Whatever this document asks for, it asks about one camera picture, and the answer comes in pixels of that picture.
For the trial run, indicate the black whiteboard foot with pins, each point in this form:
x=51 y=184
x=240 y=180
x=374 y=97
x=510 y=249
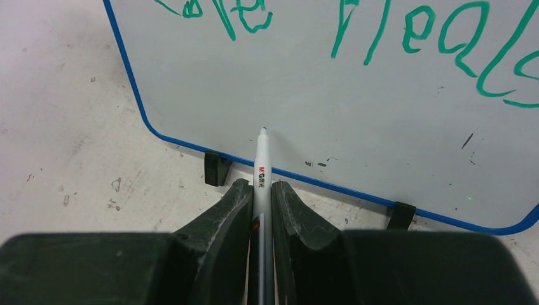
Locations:
x=216 y=169
x=400 y=216

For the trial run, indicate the white green whiteboard marker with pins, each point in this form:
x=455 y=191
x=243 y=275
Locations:
x=261 y=285

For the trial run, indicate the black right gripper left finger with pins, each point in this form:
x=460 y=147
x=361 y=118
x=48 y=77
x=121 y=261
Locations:
x=204 y=262

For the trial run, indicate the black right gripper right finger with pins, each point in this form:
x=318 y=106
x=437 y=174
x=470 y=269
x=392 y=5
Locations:
x=317 y=263

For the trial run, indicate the blue framed whiteboard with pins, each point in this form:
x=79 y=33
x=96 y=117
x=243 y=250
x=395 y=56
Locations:
x=430 y=103

